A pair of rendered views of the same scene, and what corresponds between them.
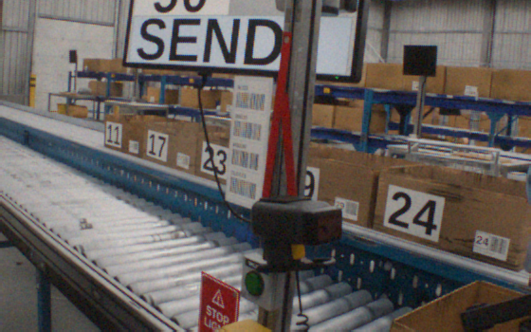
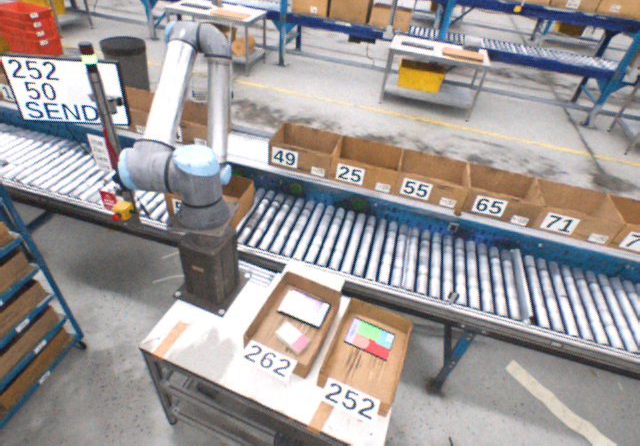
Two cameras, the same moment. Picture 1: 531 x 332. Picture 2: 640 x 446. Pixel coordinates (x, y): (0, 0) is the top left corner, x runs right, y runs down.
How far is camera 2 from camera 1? 1.43 m
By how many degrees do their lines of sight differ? 45
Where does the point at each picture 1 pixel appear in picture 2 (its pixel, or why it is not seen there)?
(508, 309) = not seen: hidden behind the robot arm
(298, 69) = (111, 136)
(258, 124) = (102, 149)
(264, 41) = (90, 112)
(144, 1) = (21, 93)
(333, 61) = (120, 119)
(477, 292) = not seen: hidden behind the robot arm
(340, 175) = (135, 116)
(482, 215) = (194, 133)
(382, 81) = not seen: outside the picture
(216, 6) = (62, 98)
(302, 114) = (116, 146)
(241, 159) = (100, 158)
